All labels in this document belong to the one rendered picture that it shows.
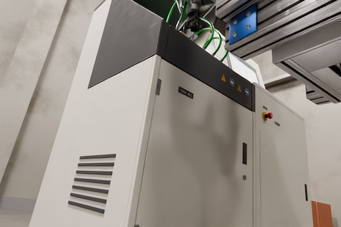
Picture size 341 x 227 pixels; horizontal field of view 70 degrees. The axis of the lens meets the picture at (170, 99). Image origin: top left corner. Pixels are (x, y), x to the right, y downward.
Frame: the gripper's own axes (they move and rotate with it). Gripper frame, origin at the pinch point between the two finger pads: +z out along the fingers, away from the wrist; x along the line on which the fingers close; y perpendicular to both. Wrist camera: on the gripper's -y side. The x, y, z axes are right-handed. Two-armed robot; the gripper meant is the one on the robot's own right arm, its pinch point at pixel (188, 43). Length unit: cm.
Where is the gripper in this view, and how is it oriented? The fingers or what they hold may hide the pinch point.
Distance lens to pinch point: 142.1
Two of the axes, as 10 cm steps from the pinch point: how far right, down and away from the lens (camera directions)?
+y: 6.8, -1.9, -7.1
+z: -1.2, 9.2, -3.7
